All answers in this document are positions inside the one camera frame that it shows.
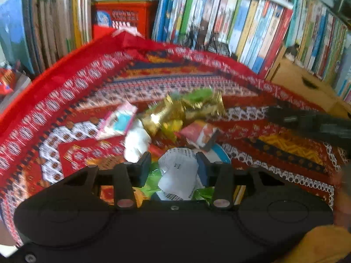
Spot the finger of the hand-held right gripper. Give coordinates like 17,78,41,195
267,105,302,128

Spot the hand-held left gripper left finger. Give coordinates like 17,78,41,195
64,151,152,209

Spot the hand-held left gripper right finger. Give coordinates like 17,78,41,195
196,151,277,209

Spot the white printed wrapper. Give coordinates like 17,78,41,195
158,147,205,200

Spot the person's left forearm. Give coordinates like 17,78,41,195
285,223,351,263

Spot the row of teal spined books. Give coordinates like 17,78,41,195
285,0,351,102

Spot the row of tall upright books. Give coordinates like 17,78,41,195
152,0,294,74

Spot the row of pale upright books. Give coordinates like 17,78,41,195
23,0,92,72

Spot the crumpled green plastic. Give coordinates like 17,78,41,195
134,164,217,206

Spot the blue white packet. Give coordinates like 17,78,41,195
204,142,232,166

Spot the crumpled white paper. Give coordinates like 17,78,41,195
123,119,152,163

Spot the pink yellow packet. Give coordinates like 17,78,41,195
179,121,220,151

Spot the wooden drawer box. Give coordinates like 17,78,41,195
265,44,351,118

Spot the pink white packet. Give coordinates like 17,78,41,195
96,101,138,140

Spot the gold foil wrapper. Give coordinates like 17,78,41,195
182,90,226,119
141,96,184,136

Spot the small cat figurine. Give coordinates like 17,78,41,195
284,44,301,61

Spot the red patterned tablecloth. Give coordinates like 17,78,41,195
0,29,351,247

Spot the black miniature bicycle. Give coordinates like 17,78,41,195
178,25,231,57

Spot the red plastic crate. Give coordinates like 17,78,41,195
92,0,158,40

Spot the red snack bag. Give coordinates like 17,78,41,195
0,68,17,95

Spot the large blue book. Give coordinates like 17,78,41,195
0,0,36,74

